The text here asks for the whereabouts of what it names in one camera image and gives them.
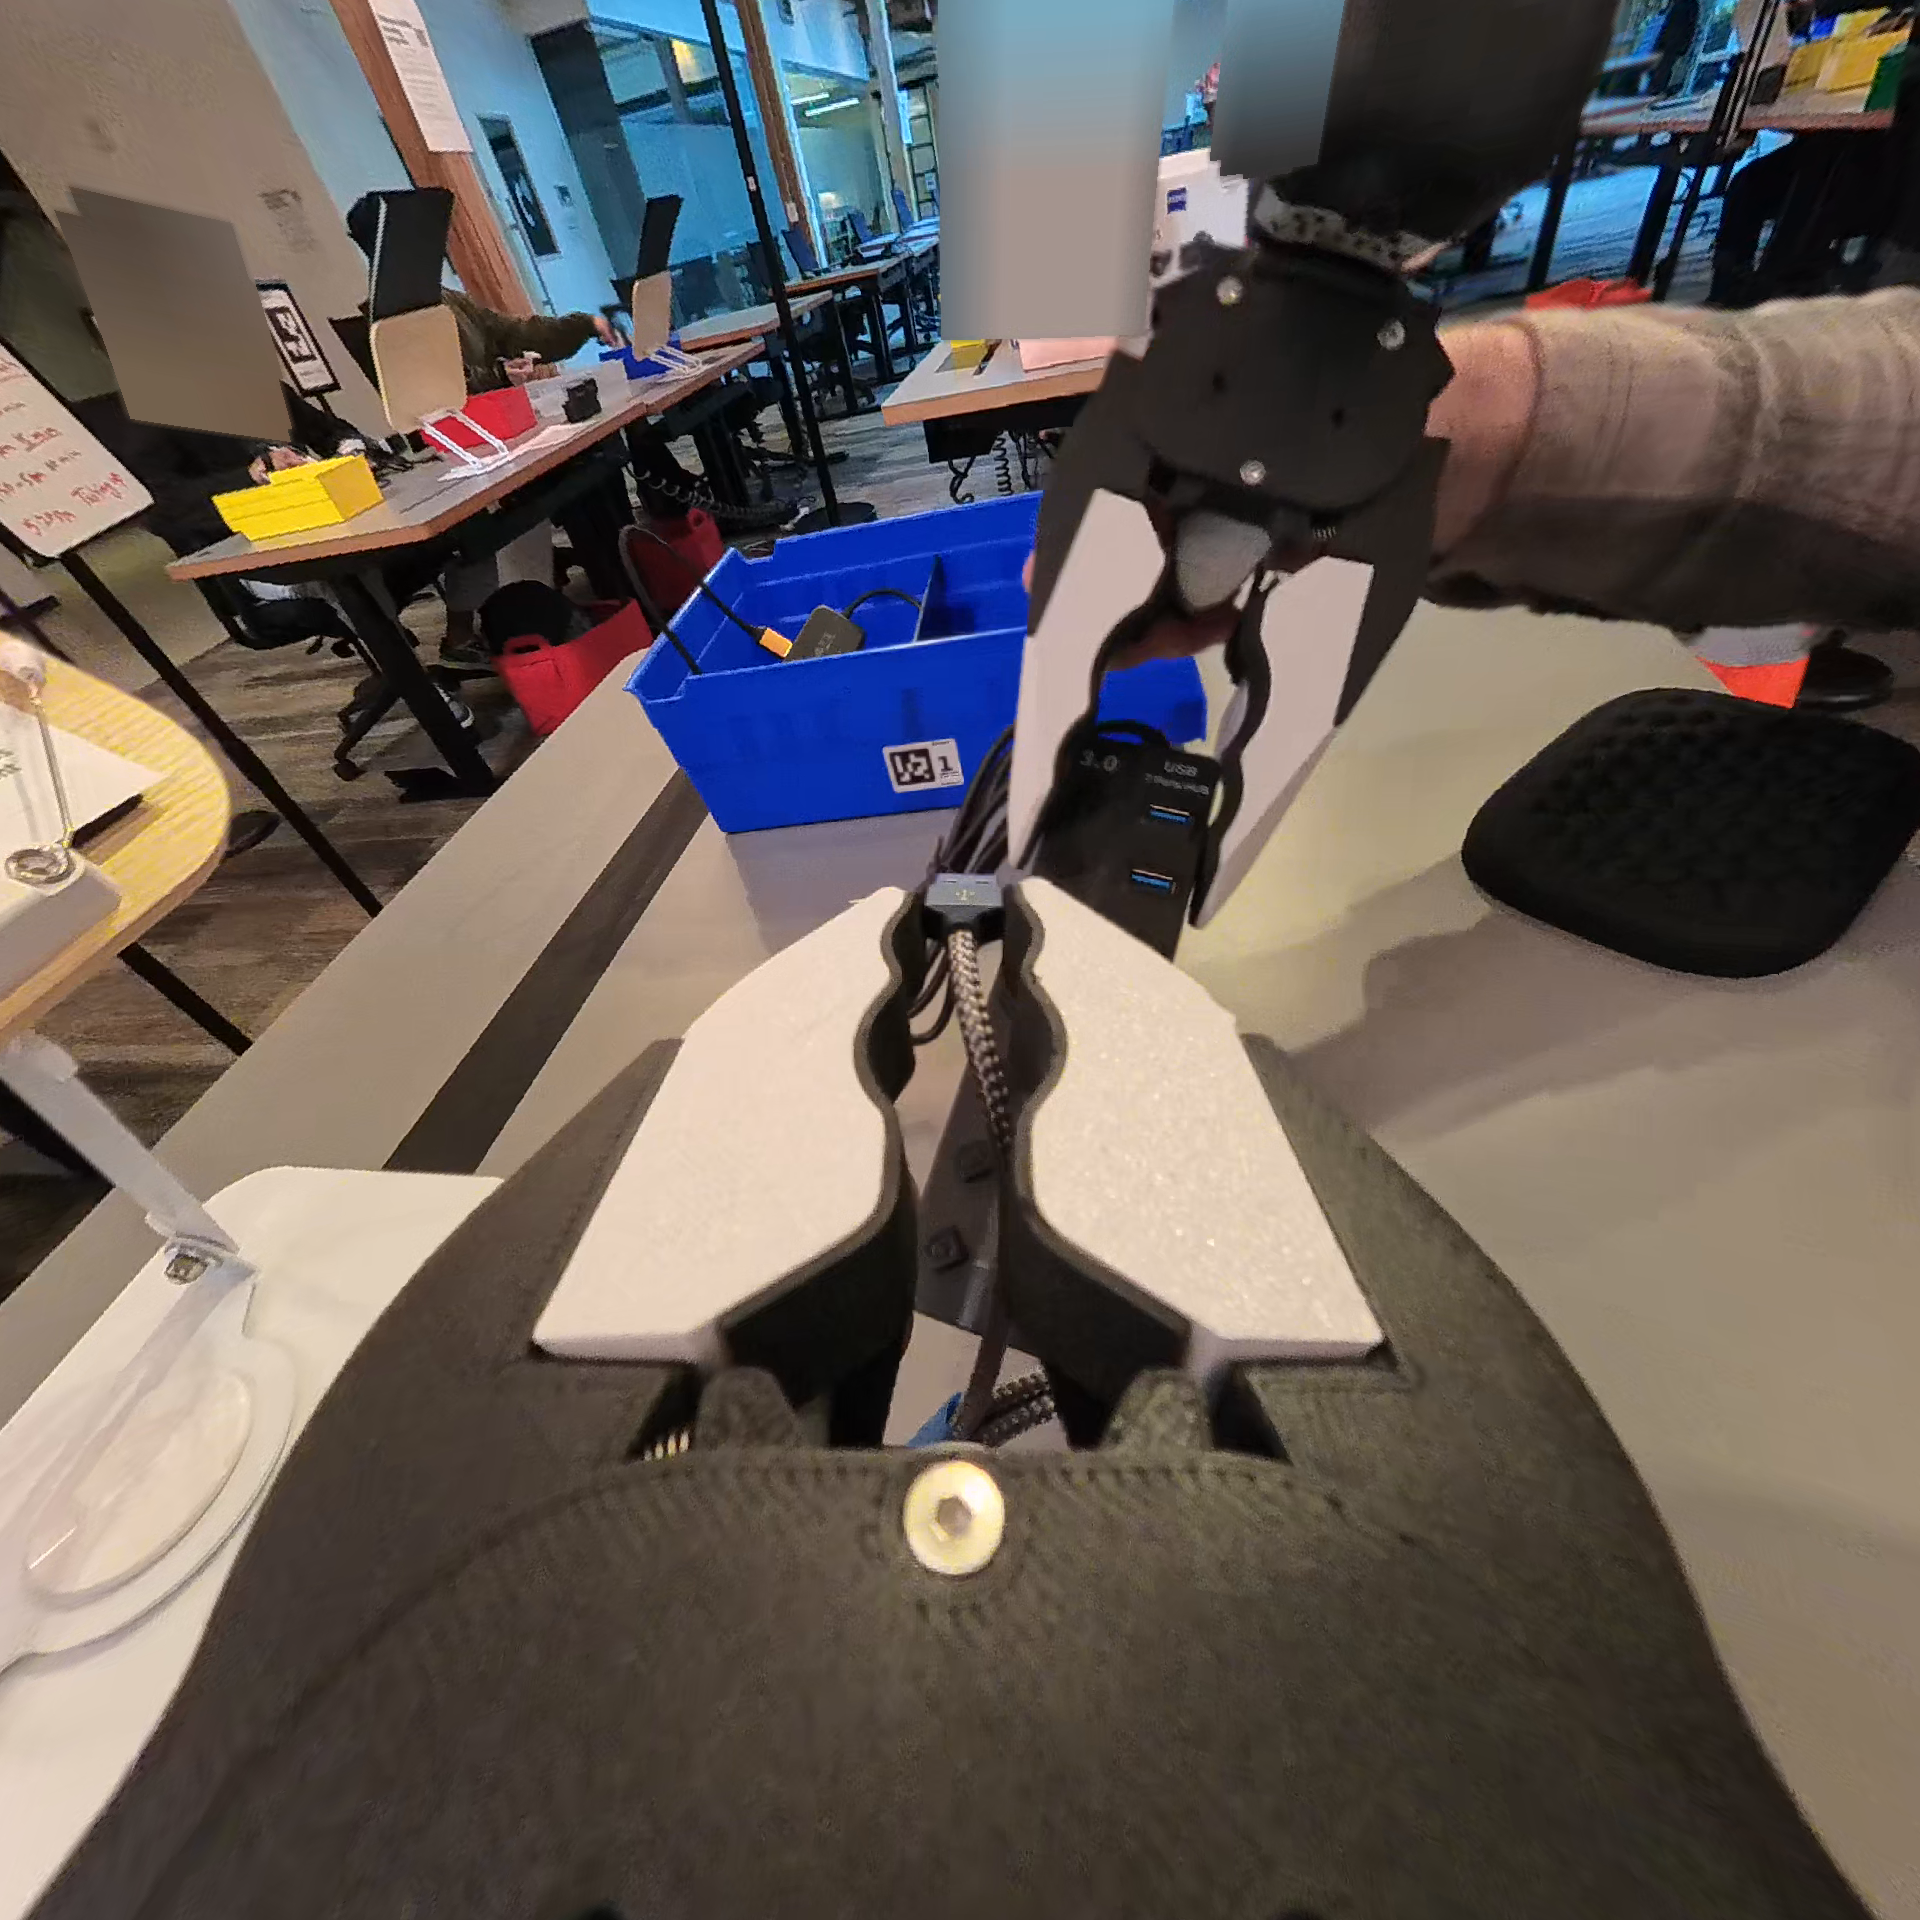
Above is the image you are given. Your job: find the black whiteboard stand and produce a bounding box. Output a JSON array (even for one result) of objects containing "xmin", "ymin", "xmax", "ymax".
[{"xmin": 0, "ymin": 533, "xmax": 383, "ymax": 921}]

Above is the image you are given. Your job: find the white printed carton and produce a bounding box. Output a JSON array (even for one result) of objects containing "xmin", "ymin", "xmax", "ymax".
[{"xmin": 1154, "ymin": 145, "xmax": 1258, "ymax": 283}]

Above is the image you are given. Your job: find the orange fabric bin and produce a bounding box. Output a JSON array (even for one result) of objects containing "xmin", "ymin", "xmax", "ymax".
[{"xmin": 1696, "ymin": 627, "xmax": 1820, "ymax": 710}]

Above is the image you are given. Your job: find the blue plastic bin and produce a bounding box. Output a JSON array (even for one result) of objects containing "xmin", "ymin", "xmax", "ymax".
[{"xmin": 621, "ymin": 491, "xmax": 1208, "ymax": 836}]

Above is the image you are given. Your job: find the grey office desk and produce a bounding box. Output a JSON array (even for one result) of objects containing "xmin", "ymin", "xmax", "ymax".
[{"xmin": 166, "ymin": 335, "xmax": 771, "ymax": 799}]

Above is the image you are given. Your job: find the black coiled cable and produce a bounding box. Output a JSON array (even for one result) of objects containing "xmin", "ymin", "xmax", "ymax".
[{"xmin": 943, "ymin": 423, "xmax": 1056, "ymax": 509}]

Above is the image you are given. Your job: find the person's right hand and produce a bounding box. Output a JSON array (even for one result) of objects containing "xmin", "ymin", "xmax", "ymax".
[{"xmin": 1428, "ymin": 318, "xmax": 1546, "ymax": 568}]

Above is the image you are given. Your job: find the black pole with round top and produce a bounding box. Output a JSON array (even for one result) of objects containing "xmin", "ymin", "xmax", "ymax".
[{"xmin": 700, "ymin": 0, "xmax": 882, "ymax": 531}]

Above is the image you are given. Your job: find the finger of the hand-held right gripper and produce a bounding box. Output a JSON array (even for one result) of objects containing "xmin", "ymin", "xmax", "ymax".
[
  {"xmin": 1005, "ymin": 479, "xmax": 1191, "ymax": 881},
  {"xmin": 1189, "ymin": 559, "xmax": 1392, "ymax": 927}
]

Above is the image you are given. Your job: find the grey wood-edged desk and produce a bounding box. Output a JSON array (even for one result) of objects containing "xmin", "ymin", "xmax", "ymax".
[{"xmin": 880, "ymin": 335, "xmax": 1124, "ymax": 467}]

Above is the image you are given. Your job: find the black stanchion post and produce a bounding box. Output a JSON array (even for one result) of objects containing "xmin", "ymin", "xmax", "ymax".
[{"xmin": 1796, "ymin": 637, "xmax": 1896, "ymax": 712}]

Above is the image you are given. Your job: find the black bag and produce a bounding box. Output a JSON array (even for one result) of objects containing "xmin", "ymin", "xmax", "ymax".
[{"xmin": 477, "ymin": 576, "xmax": 586, "ymax": 655}]

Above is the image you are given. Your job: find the grey braided usb cable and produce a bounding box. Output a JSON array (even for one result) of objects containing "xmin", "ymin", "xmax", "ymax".
[{"xmin": 919, "ymin": 867, "xmax": 1058, "ymax": 1449}]

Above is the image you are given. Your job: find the black document stand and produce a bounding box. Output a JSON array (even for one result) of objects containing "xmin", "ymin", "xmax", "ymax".
[{"xmin": 348, "ymin": 187, "xmax": 458, "ymax": 324}]

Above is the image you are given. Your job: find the beige document stand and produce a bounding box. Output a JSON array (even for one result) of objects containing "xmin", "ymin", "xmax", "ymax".
[
  {"xmin": 367, "ymin": 300, "xmax": 500, "ymax": 479},
  {"xmin": 630, "ymin": 269, "xmax": 704, "ymax": 374}
]

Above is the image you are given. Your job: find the whiteboard with red underlines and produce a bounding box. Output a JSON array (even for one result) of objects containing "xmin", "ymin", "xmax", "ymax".
[{"xmin": 0, "ymin": 342, "xmax": 155, "ymax": 559}]

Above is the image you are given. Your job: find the black white marker sign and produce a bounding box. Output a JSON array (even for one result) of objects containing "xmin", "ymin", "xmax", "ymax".
[{"xmin": 259, "ymin": 280, "xmax": 340, "ymax": 400}]

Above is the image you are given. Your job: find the person's right forearm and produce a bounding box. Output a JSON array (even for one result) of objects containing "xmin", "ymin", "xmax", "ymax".
[{"xmin": 1517, "ymin": 286, "xmax": 1920, "ymax": 640}]

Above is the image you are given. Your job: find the black cable with orange plug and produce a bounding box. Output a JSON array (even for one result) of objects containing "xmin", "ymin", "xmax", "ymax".
[{"xmin": 619, "ymin": 520, "xmax": 799, "ymax": 677}]

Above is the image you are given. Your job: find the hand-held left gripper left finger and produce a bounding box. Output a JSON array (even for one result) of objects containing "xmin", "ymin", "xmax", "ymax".
[{"xmin": 528, "ymin": 884, "xmax": 920, "ymax": 1449}]

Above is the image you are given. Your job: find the black textured cushion pad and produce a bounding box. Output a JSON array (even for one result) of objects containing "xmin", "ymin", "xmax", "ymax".
[{"xmin": 1458, "ymin": 686, "xmax": 1920, "ymax": 981}]

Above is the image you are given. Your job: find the red floor bin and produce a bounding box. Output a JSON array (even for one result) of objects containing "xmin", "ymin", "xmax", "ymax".
[
  {"xmin": 496, "ymin": 599, "xmax": 654, "ymax": 741},
  {"xmin": 621, "ymin": 509, "xmax": 728, "ymax": 620}
]

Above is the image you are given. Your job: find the paper notice on column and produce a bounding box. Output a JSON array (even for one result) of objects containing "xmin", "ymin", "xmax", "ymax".
[{"xmin": 378, "ymin": 0, "xmax": 477, "ymax": 156}]

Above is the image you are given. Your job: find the black seven-port usb hub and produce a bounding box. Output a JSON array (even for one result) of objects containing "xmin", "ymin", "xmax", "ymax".
[{"xmin": 919, "ymin": 719, "xmax": 1221, "ymax": 1328}]

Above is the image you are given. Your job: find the row of office desks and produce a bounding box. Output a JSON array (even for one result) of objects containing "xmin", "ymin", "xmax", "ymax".
[{"xmin": 779, "ymin": 209, "xmax": 951, "ymax": 413}]

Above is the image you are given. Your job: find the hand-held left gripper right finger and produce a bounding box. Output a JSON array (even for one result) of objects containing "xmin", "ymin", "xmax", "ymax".
[{"xmin": 999, "ymin": 879, "xmax": 1387, "ymax": 1449}]

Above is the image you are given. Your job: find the wooden column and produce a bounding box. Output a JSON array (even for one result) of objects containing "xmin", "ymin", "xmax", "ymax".
[{"xmin": 328, "ymin": 0, "xmax": 536, "ymax": 319}]

